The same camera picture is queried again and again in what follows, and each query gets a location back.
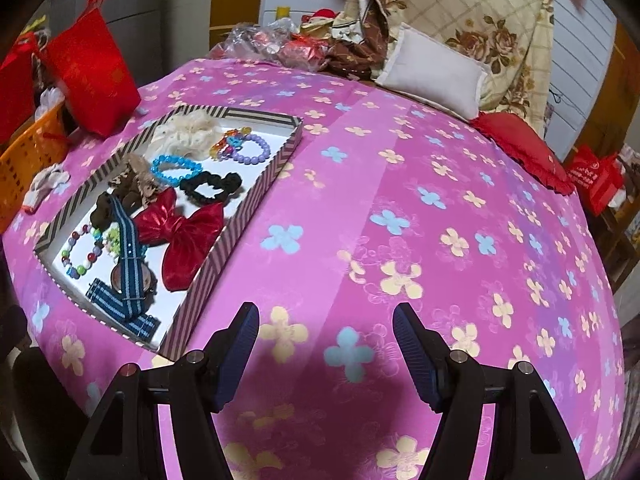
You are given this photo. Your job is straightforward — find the red white plush toy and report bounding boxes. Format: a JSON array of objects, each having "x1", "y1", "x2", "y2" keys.
[{"x1": 300, "y1": 8, "x2": 341, "y2": 31}]

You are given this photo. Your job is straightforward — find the red satin hair bow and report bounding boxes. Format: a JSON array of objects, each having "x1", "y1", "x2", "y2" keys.
[{"x1": 134, "y1": 187, "x2": 226, "y2": 293}]

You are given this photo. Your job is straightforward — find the blue bead bracelet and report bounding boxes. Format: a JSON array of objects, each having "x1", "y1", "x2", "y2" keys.
[{"x1": 150, "y1": 154, "x2": 205, "y2": 187}]

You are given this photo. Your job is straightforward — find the blue striped strap watch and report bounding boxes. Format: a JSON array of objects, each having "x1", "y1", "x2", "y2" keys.
[{"x1": 86, "y1": 195, "x2": 162, "y2": 338}]

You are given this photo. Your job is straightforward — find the cream lace scrunchie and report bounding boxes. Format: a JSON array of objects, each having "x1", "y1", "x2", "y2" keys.
[{"x1": 147, "y1": 110, "x2": 226, "y2": 158}]

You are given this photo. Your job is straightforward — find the red ruffled cushion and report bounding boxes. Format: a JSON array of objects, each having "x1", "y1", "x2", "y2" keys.
[{"x1": 470, "y1": 112, "x2": 578, "y2": 196}]

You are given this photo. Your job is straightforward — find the multicolour bead bracelet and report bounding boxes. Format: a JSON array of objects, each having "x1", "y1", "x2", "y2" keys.
[{"x1": 61, "y1": 224, "x2": 106, "y2": 281}]

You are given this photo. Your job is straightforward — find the white pillow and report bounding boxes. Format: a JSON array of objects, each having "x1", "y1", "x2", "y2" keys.
[{"x1": 374, "y1": 27, "x2": 493, "y2": 121}]

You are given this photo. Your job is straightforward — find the orange plastic basket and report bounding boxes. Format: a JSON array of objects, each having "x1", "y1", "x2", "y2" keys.
[{"x1": 0, "y1": 97, "x2": 71, "y2": 233}]

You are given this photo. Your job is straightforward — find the colourful translucent bracelet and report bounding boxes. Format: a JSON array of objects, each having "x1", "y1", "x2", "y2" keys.
[{"x1": 209, "y1": 127, "x2": 251, "y2": 161}]

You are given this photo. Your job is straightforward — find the red gift bag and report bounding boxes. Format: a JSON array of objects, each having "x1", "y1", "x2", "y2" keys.
[{"x1": 40, "y1": 0, "x2": 142, "y2": 139}]

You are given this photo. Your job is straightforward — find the brown patterned quilt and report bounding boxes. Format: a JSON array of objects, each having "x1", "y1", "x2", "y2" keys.
[{"x1": 325, "y1": 0, "x2": 401, "y2": 81}]

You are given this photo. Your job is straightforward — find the striped cardboard box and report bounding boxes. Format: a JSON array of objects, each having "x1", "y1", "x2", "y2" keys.
[{"x1": 32, "y1": 105, "x2": 305, "y2": 356}]

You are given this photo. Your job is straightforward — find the dark brown scrunchie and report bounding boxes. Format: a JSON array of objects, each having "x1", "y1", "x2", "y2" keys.
[{"x1": 89, "y1": 192, "x2": 126, "y2": 228}]

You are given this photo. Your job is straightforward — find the pink floral bed sheet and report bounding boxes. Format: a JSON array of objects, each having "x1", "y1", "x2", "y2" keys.
[{"x1": 0, "y1": 57, "x2": 628, "y2": 480}]

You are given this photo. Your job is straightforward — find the clear plastic bags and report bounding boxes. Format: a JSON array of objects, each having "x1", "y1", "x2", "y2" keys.
[{"x1": 210, "y1": 17, "x2": 301, "y2": 66}]

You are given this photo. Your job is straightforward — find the purple bead bracelet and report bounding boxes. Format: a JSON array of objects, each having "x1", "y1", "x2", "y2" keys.
[{"x1": 231, "y1": 132, "x2": 272, "y2": 163}]

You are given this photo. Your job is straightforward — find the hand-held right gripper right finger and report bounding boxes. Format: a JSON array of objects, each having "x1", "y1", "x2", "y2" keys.
[{"x1": 392, "y1": 302, "x2": 586, "y2": 480}]

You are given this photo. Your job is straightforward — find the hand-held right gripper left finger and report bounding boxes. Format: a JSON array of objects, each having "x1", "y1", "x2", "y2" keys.
[{"x1": 70, "y1": 301, "x2": 261, "y2": 480}]

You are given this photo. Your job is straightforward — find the red plastic packet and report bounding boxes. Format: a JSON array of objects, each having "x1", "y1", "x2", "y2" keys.
[{"x1": 277, "y1": 32, "x2": 328, "y2": 68}]

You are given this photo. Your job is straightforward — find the brown lace scrunchie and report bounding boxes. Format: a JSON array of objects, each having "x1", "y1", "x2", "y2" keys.
[{"x1": 107, "y1": 154, "x2": 163, "y2": 211}]

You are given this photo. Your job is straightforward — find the red fabric bag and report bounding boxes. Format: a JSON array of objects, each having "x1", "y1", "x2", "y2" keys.
[{"x1": 0, "y1": 35, "x2": 51, "y2": 146}]

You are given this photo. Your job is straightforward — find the black scrunchie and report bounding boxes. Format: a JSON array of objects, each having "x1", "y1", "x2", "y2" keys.
[{"x1": 179, "y1": 171, "x2": 242, "y2": 208}]

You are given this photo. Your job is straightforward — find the beige floral quilt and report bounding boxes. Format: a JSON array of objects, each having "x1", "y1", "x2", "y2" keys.
[{"x1": 385, "y1": 0, "x2": 556, "y2": 133}]

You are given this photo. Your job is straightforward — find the red printed shopping bag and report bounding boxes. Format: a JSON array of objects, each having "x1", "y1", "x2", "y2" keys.
[{"x1": 567, "y1": 145, "x2": 626, "y2": 216}]

